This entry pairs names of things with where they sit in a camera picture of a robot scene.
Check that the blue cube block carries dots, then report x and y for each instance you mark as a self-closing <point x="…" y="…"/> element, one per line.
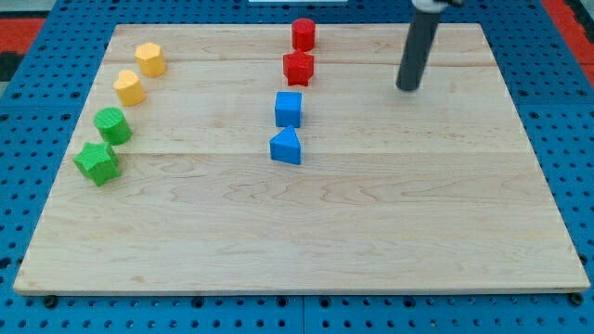
<point x="288" y="109"/>

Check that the green cylinder block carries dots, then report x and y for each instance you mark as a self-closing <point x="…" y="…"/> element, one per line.
<point x="112" y="126"/>

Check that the yellow heart block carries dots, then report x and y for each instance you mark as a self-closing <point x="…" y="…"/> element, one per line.
<point x="128" y="88"/>

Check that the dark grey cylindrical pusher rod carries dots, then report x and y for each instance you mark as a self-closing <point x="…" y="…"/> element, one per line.
<point x="421" y="32"/>

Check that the yellow pentagon block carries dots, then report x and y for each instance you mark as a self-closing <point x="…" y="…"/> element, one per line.
<point x="150" y="59"/>

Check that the green star block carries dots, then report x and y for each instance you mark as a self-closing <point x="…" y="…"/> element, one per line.
<point x="98" y="162"/>

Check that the wooden board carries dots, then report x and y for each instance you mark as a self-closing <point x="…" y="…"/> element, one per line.
<point x="432" y="192"/>

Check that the red star block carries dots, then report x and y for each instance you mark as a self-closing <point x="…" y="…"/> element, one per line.
<point x="298" y="67"/>

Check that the blue triangle block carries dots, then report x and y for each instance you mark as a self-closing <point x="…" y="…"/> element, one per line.
<point x="286" y="147"/>

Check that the red cylinder block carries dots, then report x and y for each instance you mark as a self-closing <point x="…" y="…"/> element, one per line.
<point x="303" y="34"/>

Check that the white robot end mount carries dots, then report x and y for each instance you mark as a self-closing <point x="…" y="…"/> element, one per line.
<point x="435" y="6"/>

